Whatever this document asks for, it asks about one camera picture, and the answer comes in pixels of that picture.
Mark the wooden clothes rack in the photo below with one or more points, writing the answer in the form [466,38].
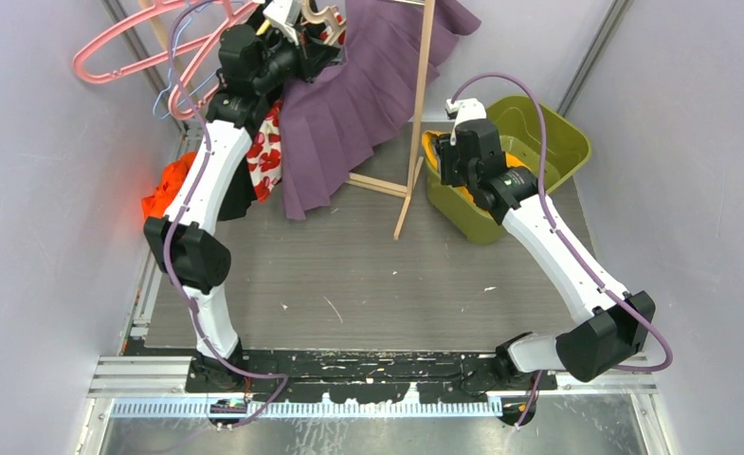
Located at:
[415,162]

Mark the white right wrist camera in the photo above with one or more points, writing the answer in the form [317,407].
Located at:
[461,111]

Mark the black skirt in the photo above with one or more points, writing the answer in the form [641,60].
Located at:
[240,193]

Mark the green plastic basket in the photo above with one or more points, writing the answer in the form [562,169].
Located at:
[568,149]

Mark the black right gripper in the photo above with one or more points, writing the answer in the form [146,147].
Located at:
[446,152]

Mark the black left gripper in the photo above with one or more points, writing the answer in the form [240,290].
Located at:
[310,55]

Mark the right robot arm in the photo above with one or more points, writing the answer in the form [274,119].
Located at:
[612,323]

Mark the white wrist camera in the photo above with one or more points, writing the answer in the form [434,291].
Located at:
[283,15]
[461,111]

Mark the yellow skirt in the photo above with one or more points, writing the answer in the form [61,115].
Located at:
[438,193]

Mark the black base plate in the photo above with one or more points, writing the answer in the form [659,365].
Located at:
[366,377]

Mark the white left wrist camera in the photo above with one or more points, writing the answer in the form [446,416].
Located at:
[283,15]

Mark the purple skirt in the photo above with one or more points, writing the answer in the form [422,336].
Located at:
[331,125]

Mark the orange cloth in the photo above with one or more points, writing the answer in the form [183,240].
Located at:
[172,179]

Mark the pink empty hanger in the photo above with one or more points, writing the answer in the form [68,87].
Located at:
[122,31]

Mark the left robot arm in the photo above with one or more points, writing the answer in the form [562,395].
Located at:
[254,66]

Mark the pink plastic hanger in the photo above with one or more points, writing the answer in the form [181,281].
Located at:
[192,87]

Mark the red white patterned garment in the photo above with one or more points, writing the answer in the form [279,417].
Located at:
[264,156]

